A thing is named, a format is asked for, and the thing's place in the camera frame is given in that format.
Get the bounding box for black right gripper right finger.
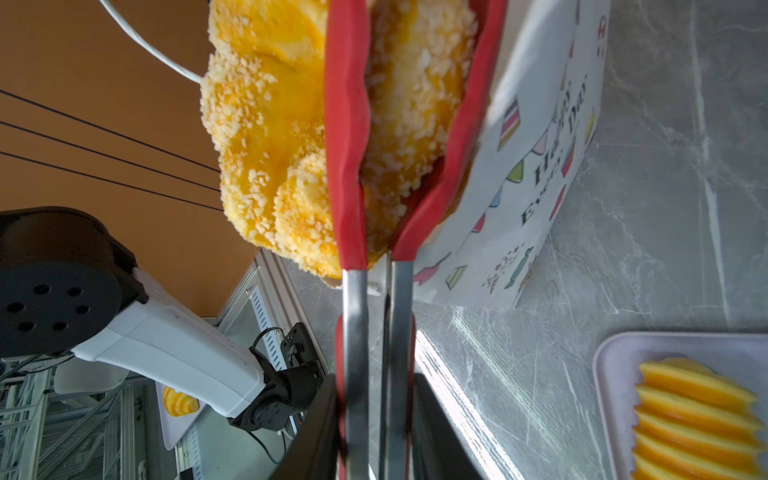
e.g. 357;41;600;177
411;373;482;480

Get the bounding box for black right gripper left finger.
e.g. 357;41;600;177
270;375;340;480

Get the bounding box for white printed paper bag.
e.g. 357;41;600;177
98;0;612;310

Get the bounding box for crumb topped round bread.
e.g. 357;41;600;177
200;1;477;279

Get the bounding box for red metal tongs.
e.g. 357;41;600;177
324;1;507;479

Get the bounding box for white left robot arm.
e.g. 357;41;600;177
1;207;322;431

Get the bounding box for striped long bread loaf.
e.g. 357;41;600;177
630;358;767;479

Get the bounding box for lilac serving tray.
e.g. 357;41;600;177
593;331;767;479

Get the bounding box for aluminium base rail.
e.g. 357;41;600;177
173;251;327;479

